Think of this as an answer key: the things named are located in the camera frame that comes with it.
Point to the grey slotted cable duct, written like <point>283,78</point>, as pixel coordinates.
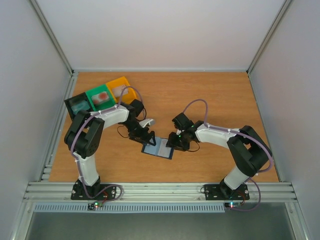
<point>129,208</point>

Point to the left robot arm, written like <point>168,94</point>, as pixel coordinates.
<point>85,132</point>

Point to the black plastic bin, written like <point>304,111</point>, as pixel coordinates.
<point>74,100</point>

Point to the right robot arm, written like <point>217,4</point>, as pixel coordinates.
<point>249,151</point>

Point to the green plastic bin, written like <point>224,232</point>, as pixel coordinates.
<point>97,90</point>

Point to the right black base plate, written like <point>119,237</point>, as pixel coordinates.
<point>212,192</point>

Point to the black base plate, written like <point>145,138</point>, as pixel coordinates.
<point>212,192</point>
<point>97,192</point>

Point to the yellow plastic bin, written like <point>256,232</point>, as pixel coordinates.
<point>119,81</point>

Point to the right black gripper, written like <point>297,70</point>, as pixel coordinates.
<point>176,139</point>

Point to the card in yellow bin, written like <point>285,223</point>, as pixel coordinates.
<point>118,90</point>

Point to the teal card in black bin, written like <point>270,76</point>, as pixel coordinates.
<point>80,106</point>

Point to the red white card in bin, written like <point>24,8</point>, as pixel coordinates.
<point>100,98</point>

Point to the aluminium front rail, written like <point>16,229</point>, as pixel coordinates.
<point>161,192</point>

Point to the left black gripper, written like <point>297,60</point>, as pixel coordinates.
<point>141,138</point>

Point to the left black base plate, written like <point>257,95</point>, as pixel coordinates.
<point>97,192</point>

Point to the blue card holder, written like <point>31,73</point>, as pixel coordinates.
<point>152,150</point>

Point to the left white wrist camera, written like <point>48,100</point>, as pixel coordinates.
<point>148,122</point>

